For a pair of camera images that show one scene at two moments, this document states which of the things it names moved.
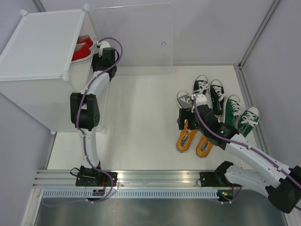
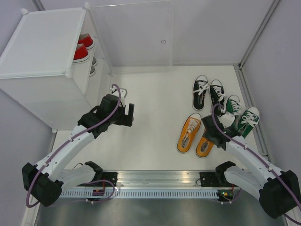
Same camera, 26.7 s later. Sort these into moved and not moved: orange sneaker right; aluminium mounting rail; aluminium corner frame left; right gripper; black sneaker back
Moved: right gripper
Not moved: black sneaker back; aluminium corner frame left; aluminium mounting rail; orange sneaker right
